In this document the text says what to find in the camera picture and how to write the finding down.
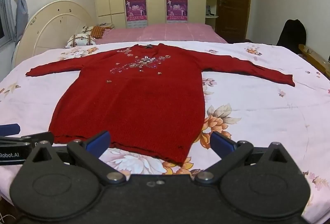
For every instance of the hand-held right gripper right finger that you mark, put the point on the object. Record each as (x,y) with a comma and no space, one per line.
(221,142)

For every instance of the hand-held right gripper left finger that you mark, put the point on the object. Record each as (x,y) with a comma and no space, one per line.
(99,142)

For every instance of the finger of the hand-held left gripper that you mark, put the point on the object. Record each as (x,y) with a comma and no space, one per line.
(41,138)
(9,130)

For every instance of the red embellished sweater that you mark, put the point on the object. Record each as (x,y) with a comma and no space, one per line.
(129,105)

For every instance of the white floral blanket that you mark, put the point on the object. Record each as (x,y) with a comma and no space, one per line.
(257,102)

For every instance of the floral pillow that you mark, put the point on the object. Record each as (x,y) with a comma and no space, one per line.
(80,40)

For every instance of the orange striped pillow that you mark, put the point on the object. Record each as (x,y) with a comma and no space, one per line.
(99,32)

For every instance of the cream round headboard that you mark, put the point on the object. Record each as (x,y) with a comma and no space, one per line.
(51,25)

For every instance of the blue grey curtain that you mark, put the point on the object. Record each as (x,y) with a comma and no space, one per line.
(22,7)

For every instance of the pink bed sheet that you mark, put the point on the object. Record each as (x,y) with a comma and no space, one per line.
(167,32)

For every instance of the black bag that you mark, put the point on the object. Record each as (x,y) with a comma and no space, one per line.
(291,33)

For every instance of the wooden bed frame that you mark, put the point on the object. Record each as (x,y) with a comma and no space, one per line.
(315,57)

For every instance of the purple wall poster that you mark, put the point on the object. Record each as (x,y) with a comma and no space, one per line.
(177,8)
(136,11)

